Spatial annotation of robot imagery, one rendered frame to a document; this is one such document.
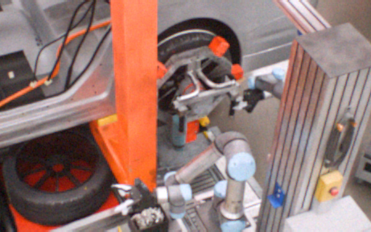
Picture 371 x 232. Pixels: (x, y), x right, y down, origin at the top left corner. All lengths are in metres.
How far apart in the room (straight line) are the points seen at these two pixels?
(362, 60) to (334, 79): 0.15
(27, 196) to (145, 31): 1.42
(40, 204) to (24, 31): 1.17
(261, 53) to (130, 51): 1.45
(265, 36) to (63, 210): 1.64
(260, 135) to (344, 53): 2.52
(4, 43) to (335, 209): 2.41
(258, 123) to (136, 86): 2.04
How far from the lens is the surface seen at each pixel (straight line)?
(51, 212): 3.85
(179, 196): 2.85
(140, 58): 2.94
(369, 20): 6.20
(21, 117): 3.69
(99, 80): 3.69
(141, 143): 3.34
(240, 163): 2.71
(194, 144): 4.42
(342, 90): 2.37
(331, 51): 2.39
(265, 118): 4.99
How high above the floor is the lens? 3.49
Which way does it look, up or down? 45 degrees down
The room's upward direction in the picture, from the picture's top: 3 degrees clockwise
